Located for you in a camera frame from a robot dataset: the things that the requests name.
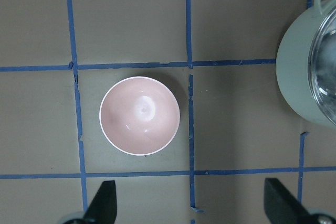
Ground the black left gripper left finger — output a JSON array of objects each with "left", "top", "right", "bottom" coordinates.
[{"left": 83, "top": 180, "right": 117, "bottom": 224}]

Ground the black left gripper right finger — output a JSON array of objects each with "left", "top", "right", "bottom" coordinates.
[{"left": 264, "top": 178, "right": 315, "bottom": 224}]

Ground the glass pot lid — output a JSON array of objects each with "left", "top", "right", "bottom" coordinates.
[{"left": 308, "top": 8, "right": 335, "bottom": 125}]

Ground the pale green cooking pot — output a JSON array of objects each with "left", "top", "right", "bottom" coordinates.
[{"left": 276, "top": 0, "right": 335, "bottom": 128}]

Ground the pink plastic bowl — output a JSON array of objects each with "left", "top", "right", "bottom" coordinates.
[{"left": 99, "top": 76, "right": 180, "bottom": 156}]

